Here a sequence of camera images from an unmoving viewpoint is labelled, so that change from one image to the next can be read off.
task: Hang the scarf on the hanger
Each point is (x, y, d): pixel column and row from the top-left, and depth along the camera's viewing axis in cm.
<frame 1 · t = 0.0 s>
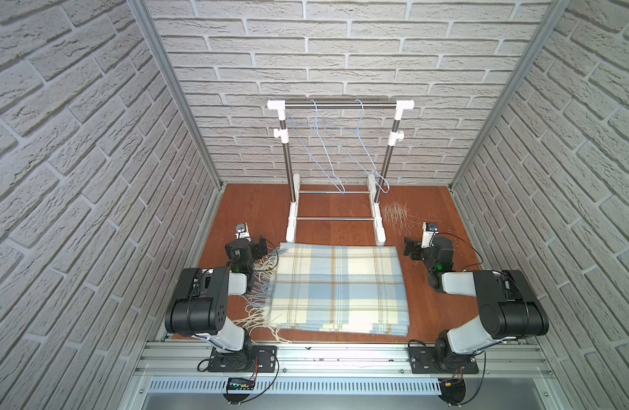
left hand: (244, 233, 94), fingers open
right hand: (412, 236, 95), fingers open
blue cream plaid scarf: (332, 288, 87), point 3 cm above the table

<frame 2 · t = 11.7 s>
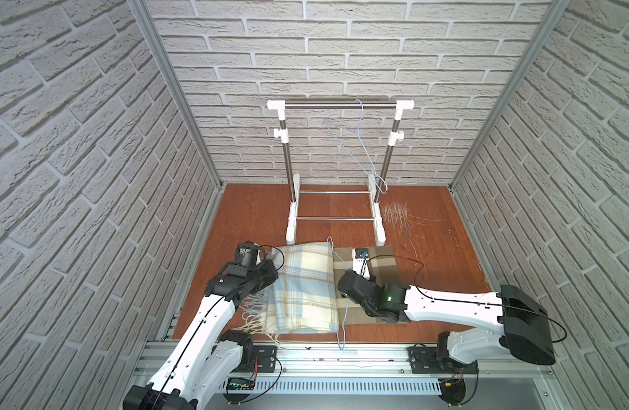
left hand: (275, 264, 81), fingers closed
right hand: (339, 280, 78), fingers closed
blue cream plaid scarf: (301, 301, 78), point 8 cm above the table
brown beige plaid scarf: (383, 267, 94), on the table

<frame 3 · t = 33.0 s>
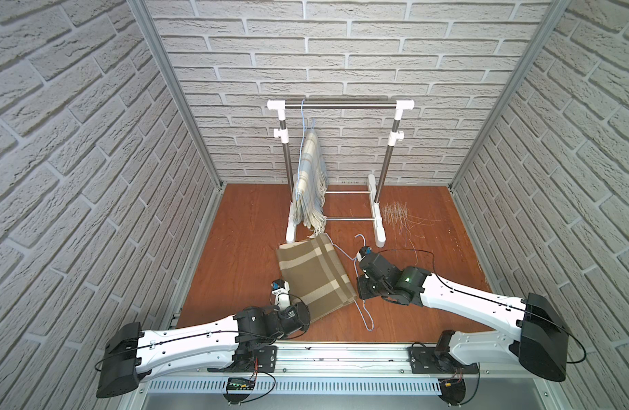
left hand: (306, 307, 78), fingers open
right hand: (353, 288, 79), fingers closed
blue cream plaid scarf: (310, 187, 87), point 25 cm above the table
brown beige plaid scarf: (314, 275, 90), point 3 cm above the table

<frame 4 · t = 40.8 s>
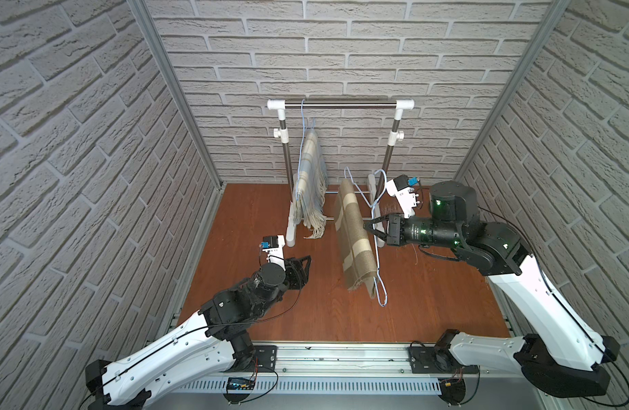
left hand: (304, 252, 69), fingers open
right hand: (360, 231, 55), fingers closed
brown beige plaid scarf: (354, 237, 66), point 32 cm above the table
the other named things where they were.

